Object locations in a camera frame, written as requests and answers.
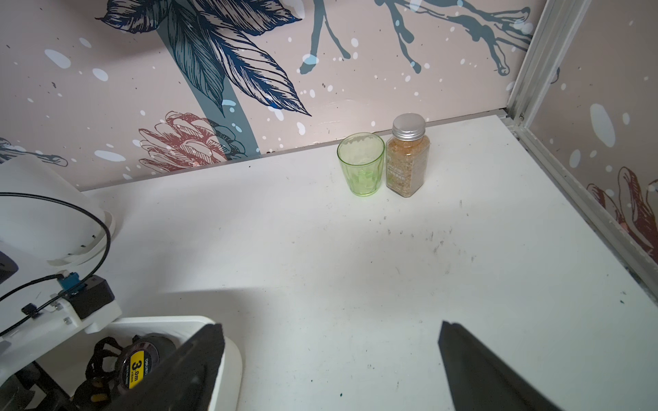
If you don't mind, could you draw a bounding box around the black tape measure yellow label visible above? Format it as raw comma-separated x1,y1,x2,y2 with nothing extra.
71,333,176,410

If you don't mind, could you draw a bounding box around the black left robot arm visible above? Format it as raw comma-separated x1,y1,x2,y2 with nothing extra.
1,155,116,284

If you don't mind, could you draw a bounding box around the spice jar silver lid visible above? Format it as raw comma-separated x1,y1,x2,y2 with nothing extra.
386,113,430,198

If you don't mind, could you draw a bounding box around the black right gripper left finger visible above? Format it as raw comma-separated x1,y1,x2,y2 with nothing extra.
108,324,226,410

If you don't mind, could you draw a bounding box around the green glass cup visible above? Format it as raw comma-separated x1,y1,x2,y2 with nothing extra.
337,133,386,197

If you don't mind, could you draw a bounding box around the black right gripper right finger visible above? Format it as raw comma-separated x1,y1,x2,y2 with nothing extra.
438,321,558,410

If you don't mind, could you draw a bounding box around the white storage box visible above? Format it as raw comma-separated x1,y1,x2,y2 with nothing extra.
18,316,242,410

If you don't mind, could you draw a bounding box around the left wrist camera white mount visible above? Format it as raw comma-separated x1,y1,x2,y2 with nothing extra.
1,276,122,383

